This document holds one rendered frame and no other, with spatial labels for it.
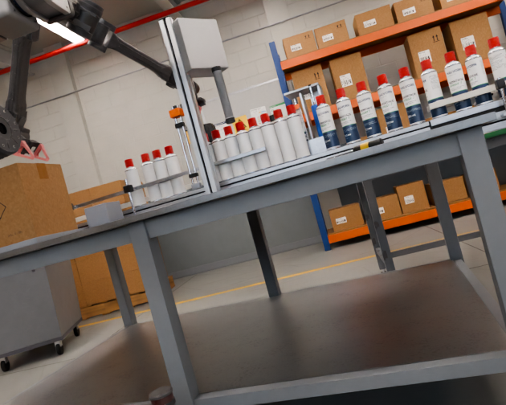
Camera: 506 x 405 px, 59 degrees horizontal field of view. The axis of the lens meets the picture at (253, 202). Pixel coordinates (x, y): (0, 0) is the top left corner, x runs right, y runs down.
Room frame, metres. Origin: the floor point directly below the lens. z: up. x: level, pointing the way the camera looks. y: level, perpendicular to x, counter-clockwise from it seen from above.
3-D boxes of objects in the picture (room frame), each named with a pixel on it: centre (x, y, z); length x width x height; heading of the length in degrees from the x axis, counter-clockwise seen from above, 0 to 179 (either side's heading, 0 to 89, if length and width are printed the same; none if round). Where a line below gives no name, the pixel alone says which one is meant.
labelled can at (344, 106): (1.62, -0.41, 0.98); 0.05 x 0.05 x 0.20
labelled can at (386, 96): (1.58, -0.55, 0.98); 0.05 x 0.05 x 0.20
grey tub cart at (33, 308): (3.81, 2.05, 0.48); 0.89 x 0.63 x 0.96; 9
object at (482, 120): (2.01, 0.19, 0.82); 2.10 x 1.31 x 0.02; 73
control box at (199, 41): (1.68, 0.05, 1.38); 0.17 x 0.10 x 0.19; 128
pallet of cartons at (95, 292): (5.35, 1.86, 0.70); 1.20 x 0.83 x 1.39; 86
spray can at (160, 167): (1.85, 0.33, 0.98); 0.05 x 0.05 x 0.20
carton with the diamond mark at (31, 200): (1.70, 0.87, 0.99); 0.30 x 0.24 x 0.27; 77
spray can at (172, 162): (1.84, 0.28, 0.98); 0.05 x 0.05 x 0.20
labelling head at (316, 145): (1.75, -0.30, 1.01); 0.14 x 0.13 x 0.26; 73
